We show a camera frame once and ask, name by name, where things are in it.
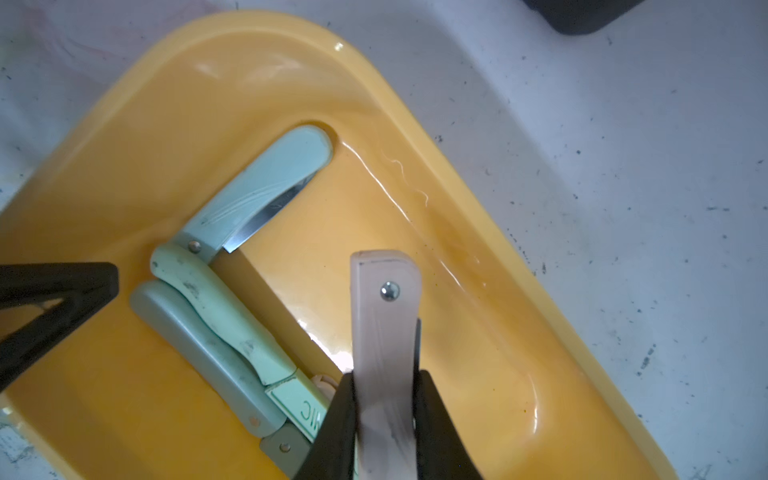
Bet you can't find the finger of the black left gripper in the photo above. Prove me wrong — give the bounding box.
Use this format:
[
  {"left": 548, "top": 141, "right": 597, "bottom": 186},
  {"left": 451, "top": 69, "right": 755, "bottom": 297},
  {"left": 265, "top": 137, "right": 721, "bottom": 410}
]
[{"left": 1, "top": 262, "right": 119, "bottom": 389}]

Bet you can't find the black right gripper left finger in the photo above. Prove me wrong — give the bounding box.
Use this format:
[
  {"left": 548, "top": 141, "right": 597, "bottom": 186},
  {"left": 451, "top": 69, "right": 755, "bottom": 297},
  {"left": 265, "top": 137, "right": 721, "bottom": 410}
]
[{"left": 294, "top": 372, "right": 357, "bottom": 480}]

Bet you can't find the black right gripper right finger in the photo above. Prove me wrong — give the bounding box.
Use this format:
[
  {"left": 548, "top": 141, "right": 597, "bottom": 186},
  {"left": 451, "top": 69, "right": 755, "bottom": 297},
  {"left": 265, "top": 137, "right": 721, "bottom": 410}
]
[{"left": 413, "top": 370, "right": 482, "bottom": 480}]

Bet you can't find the light green knife handle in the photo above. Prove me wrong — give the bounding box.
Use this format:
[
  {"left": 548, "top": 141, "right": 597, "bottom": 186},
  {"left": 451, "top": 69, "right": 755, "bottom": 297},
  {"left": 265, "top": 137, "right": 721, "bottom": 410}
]
[{"left": 151, "top": 243, "right": 329, "bottom": 442}]

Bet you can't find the yellow plastic storage tray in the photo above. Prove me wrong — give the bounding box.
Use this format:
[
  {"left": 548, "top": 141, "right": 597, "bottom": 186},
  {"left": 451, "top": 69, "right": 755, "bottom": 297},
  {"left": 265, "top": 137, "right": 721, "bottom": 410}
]
[{"left": 1, "top": 11, "right": 674, "bottom": 479}]

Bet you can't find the mint knife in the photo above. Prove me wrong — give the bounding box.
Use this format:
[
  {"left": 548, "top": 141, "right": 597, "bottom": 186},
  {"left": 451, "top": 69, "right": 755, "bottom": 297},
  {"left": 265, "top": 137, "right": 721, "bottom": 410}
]
[{"left": 171, "top": 125, "right": 333, "bottom": 264}]

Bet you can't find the black Deli toolbox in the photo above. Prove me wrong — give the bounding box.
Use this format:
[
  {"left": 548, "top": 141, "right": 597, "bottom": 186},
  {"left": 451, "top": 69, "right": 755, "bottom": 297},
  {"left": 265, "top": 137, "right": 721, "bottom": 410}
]
[{"left": 524, "top": 0, "right": 642, "bottom": 36}]

